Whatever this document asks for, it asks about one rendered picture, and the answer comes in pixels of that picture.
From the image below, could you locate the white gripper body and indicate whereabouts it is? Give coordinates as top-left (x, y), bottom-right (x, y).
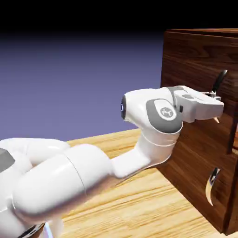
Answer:
top-left (183, 90), bottom-right (225, 124)

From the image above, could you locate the curved metal door handle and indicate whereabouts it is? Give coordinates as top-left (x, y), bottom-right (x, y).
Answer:
top-left (205, 166), bottom-right (221, 206)
top-left (212, 69), bottom-right (229, 124)

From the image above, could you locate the dark wood cabinet door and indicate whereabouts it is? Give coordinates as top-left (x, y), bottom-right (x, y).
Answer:
top-left (159, 31), bottom-right (238, 156)
top-left (156, 111), bottom-right (233, 235)

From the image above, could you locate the dark wood cabinet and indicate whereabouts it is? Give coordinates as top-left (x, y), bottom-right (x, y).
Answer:
top-left (156, 28), bottom-right (238, 236)

